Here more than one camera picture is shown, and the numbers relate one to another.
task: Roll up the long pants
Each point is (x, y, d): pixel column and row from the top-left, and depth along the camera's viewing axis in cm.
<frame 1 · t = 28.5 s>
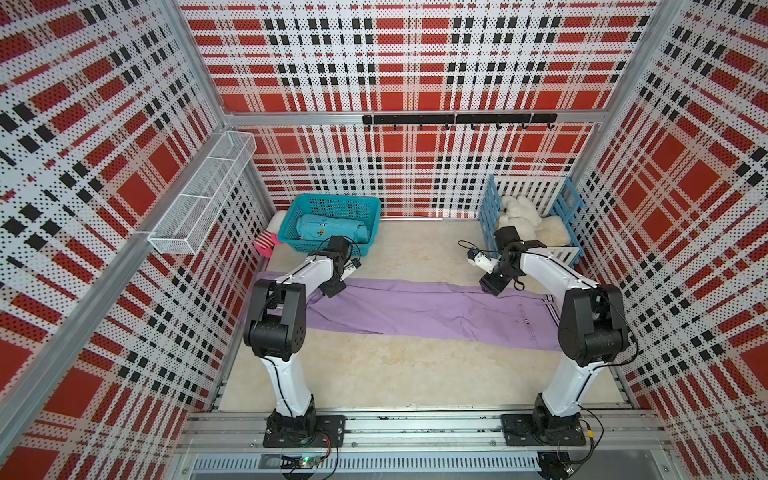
left hand: (326, 281, 97), fingers closed
right hand: (498, 279, 94), fingers open
purple long pants: (447, 310, 96), point 2 cm above the table
folded teal garment: (316, 227, 110), point 9 cm above the table
white fluffy plush toy: (522, 214, 107), point 14 cm above the table

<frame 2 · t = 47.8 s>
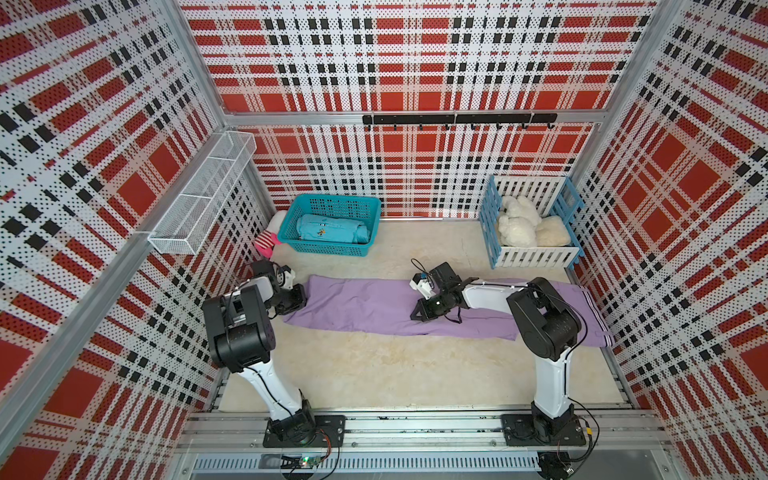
left hand: (312, 299, 98), fingers closed
right hand: (419, 313, 94), fingers closed
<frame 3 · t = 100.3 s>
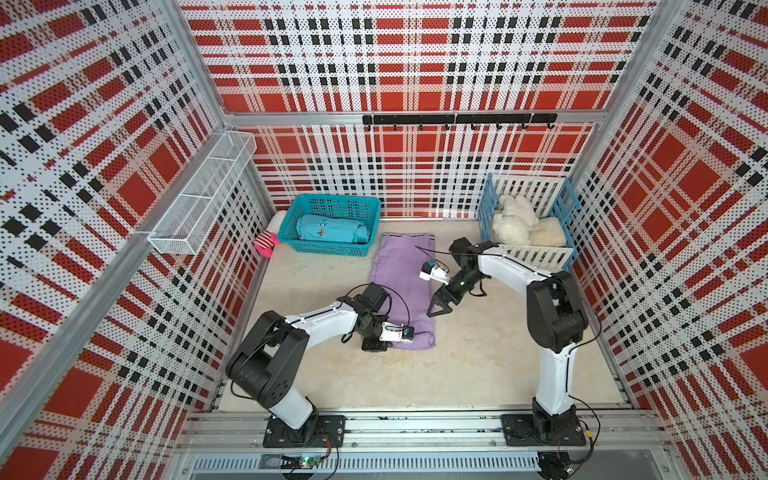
left hand: (389, 336, 90), fingers closed
right hand: (441, 305, 88), fingers open
purple long pants: (396, 268, 106), point 3 cm above the table
the other named things where they were.

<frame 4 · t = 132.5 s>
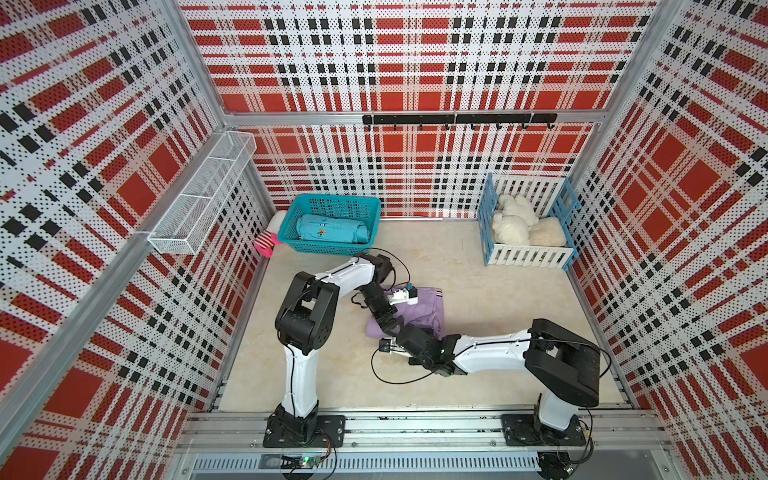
left hand: (393, 326, 89), fingers open
right hand: (420, 330, 89), fingers closed
purple long pants: (428, 312, 94), point 3 cm above the table
the other named things where they were.

